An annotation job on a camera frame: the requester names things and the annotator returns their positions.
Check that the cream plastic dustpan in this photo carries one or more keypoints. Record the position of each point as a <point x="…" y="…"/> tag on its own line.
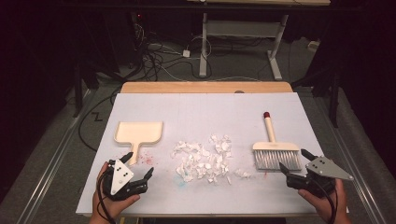
<point x="138" y="132"/>

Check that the white foam board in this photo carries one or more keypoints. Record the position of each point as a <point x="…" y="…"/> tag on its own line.
<point x="202" y="118"/>

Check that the black metal stand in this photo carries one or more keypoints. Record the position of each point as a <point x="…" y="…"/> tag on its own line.
<point x="77" y="99"/>

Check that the cream brush with grey bristles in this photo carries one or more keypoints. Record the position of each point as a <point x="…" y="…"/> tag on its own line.
<point x="274" y="146"/>

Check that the person's left hand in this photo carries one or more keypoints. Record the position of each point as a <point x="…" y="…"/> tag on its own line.
<point x="107" y="207"/>

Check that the pile of white paper scraps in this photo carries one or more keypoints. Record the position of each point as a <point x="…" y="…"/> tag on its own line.
<point x="199" y="161"/>

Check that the metal floor rail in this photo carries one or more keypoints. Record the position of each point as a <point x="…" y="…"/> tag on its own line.
<point x="362" y="188"/>
<point x="45" y="177"/>

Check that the dark round table grommet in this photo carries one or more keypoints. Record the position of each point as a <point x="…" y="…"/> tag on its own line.
<point x="239" y="91"/>

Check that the white power adapter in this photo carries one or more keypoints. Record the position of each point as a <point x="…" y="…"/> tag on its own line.
<point x="186" y="53"/>

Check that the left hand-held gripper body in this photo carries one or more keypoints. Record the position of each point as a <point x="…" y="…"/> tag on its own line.
<point x="120" y="179"/>

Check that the white desk frame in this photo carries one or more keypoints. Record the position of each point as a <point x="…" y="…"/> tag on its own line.
<point x="243" y="28"/>

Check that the person's right hand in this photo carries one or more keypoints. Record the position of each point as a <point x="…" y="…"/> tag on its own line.
<point x="320" y="205"/>

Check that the wooden table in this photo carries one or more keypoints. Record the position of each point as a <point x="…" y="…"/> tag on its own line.
<point x="186" y="87"/>

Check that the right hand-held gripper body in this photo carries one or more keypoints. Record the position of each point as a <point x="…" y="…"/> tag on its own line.
<point x="323" y="169"/>

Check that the small beige box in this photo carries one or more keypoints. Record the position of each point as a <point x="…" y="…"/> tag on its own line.
<point x="313" y="45"/>

